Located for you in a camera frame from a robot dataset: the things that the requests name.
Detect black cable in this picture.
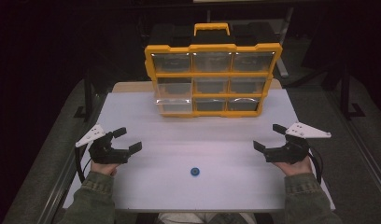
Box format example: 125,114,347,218
74,145,93,184
307,147,325,185

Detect clear plastic drawer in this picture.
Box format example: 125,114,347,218
155,98,193,114

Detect person's left hand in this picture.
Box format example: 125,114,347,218
90,160,121,177

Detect yellow black drawer organizer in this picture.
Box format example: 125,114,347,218
144,21,284,119

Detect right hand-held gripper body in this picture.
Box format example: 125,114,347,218
262,121,332,165

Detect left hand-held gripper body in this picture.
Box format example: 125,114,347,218
75,124,131,165

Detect black metal stand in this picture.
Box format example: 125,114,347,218
338,60,366,120
74,69,98,121

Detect person's right hand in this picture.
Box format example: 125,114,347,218
272,156,314,177

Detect grey metal bar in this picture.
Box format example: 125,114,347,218
275,7,295,78

